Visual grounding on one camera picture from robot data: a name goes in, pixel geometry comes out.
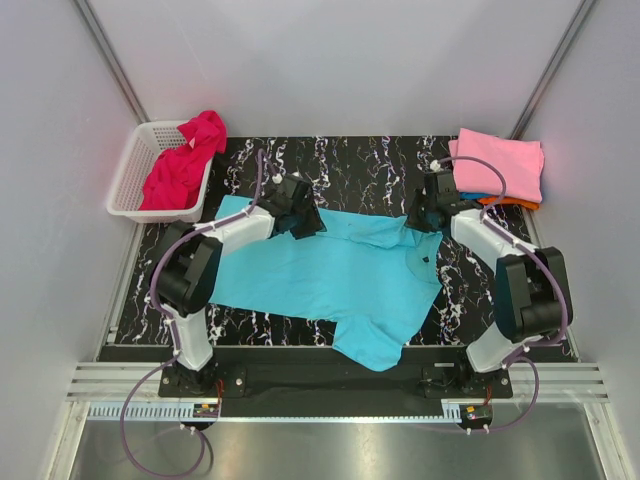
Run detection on cyan t shirt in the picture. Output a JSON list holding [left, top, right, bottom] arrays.
[[210, 209, 442, 372]]

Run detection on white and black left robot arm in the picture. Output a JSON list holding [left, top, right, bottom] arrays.
[[150, 174, 326, 396]]

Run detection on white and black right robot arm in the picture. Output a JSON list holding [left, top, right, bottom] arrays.
[[405, 170, 573, 397]]

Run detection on black marbled table mat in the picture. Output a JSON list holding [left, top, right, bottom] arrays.
[[97, 135, 576, 362]]

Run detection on blue folded t shirt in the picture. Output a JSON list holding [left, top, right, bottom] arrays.
[[459, 192, 491, 201]]

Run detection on orange folded t shirt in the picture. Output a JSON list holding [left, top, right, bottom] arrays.
[[477, 196, 540, 211]]

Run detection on pink folded t shirt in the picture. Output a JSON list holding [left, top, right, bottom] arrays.
[[449, 129, 545, 204]]

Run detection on red t shirt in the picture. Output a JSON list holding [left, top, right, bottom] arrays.
[[139, 110, 227, 211]]

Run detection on white plastic basket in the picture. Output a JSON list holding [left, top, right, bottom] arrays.
[[106, 120, 212, 224]]

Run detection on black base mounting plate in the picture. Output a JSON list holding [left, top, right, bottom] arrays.
[[159, 346, 513, 421]]

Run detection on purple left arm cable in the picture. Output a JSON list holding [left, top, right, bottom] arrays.
[[118, 148, 284, 474]]

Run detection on aluminium frame rail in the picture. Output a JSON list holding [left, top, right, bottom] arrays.
[[67, 362, 609, 403]]

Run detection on white slotted cable duct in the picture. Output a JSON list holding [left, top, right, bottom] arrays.
[[87, 402, 220, 421]]

